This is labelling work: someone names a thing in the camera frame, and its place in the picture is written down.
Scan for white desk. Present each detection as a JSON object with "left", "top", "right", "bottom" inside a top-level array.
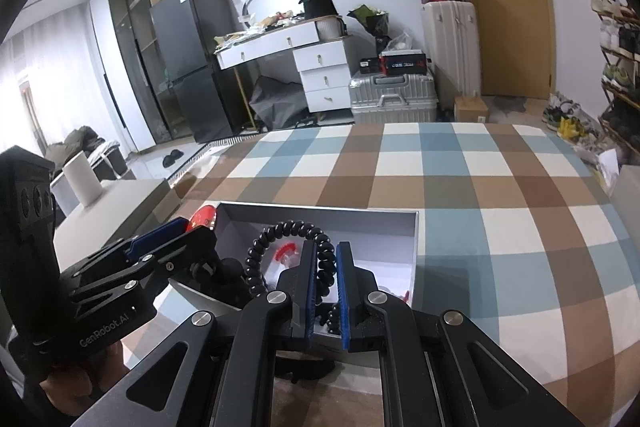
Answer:
[{"left": 214, "top": 14, "right": 352, "bottom": 70}]

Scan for white cylinder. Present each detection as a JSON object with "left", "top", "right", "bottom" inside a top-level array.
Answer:
[{"left": 62, "top": 151, "right": 104, "bottom": 208}]

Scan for dark grey fridge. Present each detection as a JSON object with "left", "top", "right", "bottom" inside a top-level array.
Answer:
[{"left": 149, "top": 0, "right": 237, "bottom": 144}]

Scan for white suitcase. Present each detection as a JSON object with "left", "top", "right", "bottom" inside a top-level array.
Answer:
[{"left": 421, "top": 0, "right": 484, "bottom": 98}]

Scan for checked blanket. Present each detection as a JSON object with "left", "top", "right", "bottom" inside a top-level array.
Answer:
[{"left": 120, "top": 122, "right": 640, "bottom": 427}]

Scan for glass door cabinet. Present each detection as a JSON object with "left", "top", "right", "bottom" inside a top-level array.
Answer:
[{"left": 106, "top": 0, "right": 173, "bottom": 154}]

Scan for wooden door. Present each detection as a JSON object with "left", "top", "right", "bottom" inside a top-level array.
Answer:
[{"left": 434, "top": 0, "right": 557, "bottom": 101}]

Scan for white drawer unit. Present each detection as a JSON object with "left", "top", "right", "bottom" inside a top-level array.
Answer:
[{"left": 294, "top": 41, "right": 352, "bottom": 114}]

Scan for grey cardboard box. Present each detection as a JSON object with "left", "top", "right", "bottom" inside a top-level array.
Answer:
[{"left": 167, "top": 202, "right": 421, "bottom": 353}]

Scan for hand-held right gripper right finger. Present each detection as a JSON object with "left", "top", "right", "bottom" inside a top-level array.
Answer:
[{"left": 335, "top": 241, "right": 588, "bottom": 427}]

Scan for shoe rack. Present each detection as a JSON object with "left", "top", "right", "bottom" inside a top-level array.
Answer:
[{"left": 591, "top": 0, "right": 640, "bottom": 170}]

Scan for shoes on floor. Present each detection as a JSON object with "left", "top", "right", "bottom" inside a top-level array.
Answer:
[{"left": 542, "top": 91, "right": 597, "bottom": 142}]

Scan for silver suitcase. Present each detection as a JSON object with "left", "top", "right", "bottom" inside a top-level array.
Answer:
[{"left": 348, "top": 73, "right": 439, "bottom": 126}]

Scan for dark bag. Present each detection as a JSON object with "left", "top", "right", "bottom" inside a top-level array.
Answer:
[{"left": 248, "top": 75, "right": 309, "bottom": 131}]

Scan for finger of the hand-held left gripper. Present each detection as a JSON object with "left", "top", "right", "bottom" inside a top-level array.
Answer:
[
  {"left": 60, "top": 216, "right": 190, "bottom": 280},
  {"left": 70, "top": 224, "right": 218, "bottom": 308}
]

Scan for olive jacket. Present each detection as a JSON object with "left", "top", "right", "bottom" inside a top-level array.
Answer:
[{"left": 44, "top": 126, "right": 107, "bottom": 164}]

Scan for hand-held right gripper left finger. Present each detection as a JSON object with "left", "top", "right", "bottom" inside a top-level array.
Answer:
[{"left": 70, "top": 239, "right": 321, "bottom": 427}]

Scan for person's left hand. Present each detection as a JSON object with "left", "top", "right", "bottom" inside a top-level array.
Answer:
[{"left": 40, "top": 339, "right": 128, "bottom": 415}]

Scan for brown cardboard box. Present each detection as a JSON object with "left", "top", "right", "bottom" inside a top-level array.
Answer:
[{"left": 453, "top": 94, "right": 490, "bottom": 124}]

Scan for thick black spiral hair tie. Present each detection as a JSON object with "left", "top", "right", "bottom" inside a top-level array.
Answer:
[{"left": 245, "top": 220, "right": 337, "bottom": 333}]

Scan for black and red box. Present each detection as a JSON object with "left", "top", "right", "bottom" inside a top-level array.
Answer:
[{"left": 379, "top": 52, "right": 429, "bottom": 76}]

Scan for dark flower bouquet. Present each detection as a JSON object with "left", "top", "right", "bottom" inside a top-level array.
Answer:
[{"left": 347, "top": 5, "right": 392, "bottom": 38}]

